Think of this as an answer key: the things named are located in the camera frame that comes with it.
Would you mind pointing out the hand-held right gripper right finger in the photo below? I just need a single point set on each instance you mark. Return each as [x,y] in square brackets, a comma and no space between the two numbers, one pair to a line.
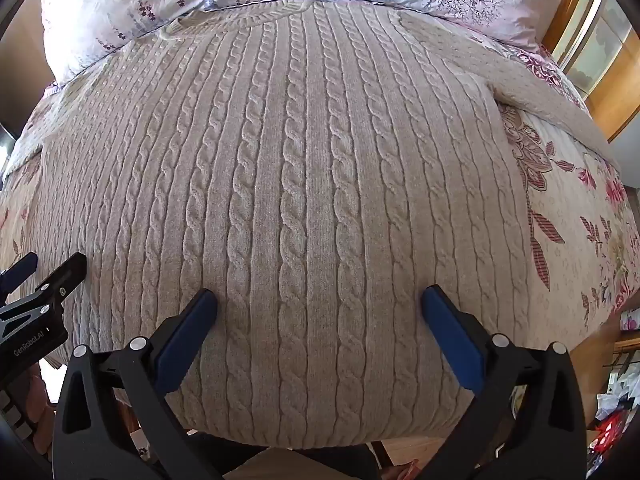
[452,340]

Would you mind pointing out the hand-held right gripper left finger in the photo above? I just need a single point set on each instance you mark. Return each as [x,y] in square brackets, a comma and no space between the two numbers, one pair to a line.
[187,340]

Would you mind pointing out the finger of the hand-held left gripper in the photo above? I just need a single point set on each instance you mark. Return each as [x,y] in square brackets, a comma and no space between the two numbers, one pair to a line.
[62,275]
[20,266]

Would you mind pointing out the pile of colourful packets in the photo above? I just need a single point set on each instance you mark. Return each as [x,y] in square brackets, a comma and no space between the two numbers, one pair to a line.
[617,410]

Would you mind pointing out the floral bed sheet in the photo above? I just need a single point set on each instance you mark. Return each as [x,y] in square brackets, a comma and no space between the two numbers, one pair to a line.
[565,200]

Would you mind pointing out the pink floral pillow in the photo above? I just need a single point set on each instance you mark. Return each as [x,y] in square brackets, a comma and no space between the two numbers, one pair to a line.
[125,0]

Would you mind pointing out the wooden bed headboard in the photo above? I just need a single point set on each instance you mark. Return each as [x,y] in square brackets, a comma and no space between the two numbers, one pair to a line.
[600,45]

